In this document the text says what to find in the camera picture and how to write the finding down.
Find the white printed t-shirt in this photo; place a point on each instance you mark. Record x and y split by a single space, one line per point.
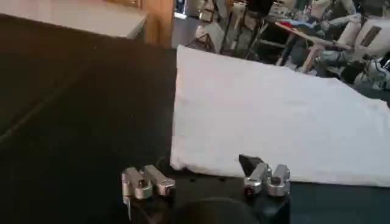
268 121

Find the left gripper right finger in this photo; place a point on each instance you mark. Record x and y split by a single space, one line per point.
266 181

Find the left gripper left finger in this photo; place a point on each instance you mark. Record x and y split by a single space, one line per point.
143 184

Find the black tablecloth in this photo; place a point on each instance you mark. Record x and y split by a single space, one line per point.
76 106

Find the white desk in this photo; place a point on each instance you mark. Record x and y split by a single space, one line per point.
307 38

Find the white counter table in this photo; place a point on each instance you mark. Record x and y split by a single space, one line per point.
76 16

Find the white humanoid robot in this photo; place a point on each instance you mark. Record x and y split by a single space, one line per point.
365 33

